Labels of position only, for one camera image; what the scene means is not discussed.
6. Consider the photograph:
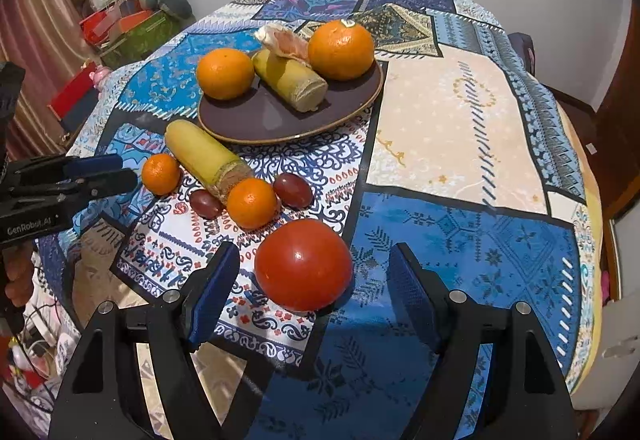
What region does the person's left hand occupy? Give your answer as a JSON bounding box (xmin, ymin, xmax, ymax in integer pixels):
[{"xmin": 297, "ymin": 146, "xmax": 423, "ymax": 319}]
[{"xmin": 2, "ymin": 242, "xmax": 35, "ymax": 307}]

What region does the striped red curtain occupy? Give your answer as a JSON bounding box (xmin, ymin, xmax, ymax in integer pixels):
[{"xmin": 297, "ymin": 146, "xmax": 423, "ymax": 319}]
[{"xmin": 1, "ymin": 0, "xmax": 96, "ymax": 160}]

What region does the pink toy figure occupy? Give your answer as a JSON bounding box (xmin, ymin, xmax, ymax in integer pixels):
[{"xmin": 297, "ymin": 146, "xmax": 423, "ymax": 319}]
[{"xmin": 89, "ymin": 66, "xmax": 112, "ymax": 88}]

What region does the red tomato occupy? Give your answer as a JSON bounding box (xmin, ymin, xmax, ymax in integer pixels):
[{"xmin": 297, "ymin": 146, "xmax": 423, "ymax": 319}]
[{"xmin": 254, "ymin": 219, "xmax": 354, "ymax": 313}]

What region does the small tangerine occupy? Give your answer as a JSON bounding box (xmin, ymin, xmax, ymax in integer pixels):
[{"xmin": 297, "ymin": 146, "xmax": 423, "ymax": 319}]
[
  {"xmin": 226, "ymin": 178, "xmax": 280, "ymax": 230},
  {"xmin": 141, "ymin": 153, "xmax": 181, "ymax": 197}
]

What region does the dark purple plate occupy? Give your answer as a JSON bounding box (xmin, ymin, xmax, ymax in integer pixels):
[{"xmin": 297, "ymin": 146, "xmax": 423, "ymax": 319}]
[{"xmin": 198, "ymin": 61, "xmax": 387, "ymax": 145}]

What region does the purple backpack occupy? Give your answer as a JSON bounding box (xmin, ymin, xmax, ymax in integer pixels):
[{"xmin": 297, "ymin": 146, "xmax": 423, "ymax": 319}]
[{"xmin": 508, "ymin": 32, "xmax": 536, "ymax": 75}]

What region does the green storage box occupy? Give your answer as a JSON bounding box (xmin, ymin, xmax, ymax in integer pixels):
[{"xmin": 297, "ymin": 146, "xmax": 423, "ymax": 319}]
[{"xmin": 99, "ymin": 11, "xmax": 182, "ymax": 70}]

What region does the large orange with sticker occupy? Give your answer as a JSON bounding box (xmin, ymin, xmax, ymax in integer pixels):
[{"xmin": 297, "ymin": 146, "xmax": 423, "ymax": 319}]
[{"xmin": 308, "ymin": 20, "xmax": 375, "ymax": 81}]

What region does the dark red grape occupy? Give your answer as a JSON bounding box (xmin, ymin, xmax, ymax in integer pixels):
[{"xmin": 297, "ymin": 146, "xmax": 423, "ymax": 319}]
[
  {"xmin": 189, "ymin": 189, "xmax": 224, "ymax": 220},
  {"xmin": 272, "ymin": 173, "xmax": 314, "ymax": 209}
]

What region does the patchwork patterned bedspread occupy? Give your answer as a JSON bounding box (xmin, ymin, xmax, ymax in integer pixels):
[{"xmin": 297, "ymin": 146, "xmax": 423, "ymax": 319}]
[{"xmin": 39, "ymin": 0, "xmax": 601, "ymax": 439}]

